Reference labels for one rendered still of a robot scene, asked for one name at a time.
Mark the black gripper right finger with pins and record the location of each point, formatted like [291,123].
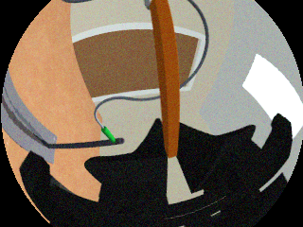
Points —
[199,153]

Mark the grey ring with orange handle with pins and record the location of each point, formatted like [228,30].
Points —
[168,71]

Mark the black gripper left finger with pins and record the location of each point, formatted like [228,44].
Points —
[148,163]

